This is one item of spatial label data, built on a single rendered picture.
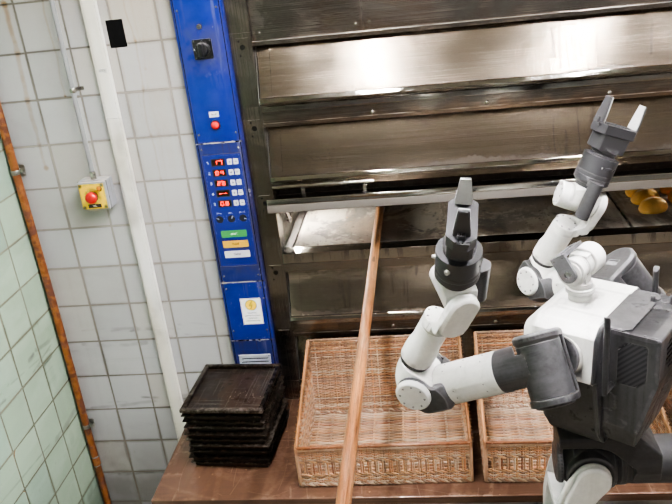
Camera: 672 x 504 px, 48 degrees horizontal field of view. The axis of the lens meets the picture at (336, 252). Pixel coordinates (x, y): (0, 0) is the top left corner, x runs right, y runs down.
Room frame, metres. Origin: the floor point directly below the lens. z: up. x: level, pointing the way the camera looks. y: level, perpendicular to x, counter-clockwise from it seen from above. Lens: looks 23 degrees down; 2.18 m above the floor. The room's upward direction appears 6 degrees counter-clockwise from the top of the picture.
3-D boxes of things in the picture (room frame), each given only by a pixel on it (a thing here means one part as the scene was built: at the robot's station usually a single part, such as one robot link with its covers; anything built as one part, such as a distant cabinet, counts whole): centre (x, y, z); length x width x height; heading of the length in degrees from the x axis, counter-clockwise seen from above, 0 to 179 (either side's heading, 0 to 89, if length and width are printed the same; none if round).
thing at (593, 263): (1.47, -0.53, 1.46); 0.10 x 0.07 x 0.09; 137
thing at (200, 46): (2.41, 0.34, 1.92); 0.06 x 0.04 x 0.11; 82
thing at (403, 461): (2.13, -0.10, 0.72); 0.56 x 0.49 x 0.28; 83
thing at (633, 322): (1.43, -0.57, 1.26); 0.34 x 0.30 x 0.36; 137
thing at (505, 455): (2.05, -0.68, 0.72); 0.56 x 0.49 x 0.28; 81
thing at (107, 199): (2.48, 0.79, 1.46); 0.10 x 0.07 x 0.10; 82
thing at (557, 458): (1.44, -0.61, 1.00); 0.28 x 0.13 x 0.18; 82
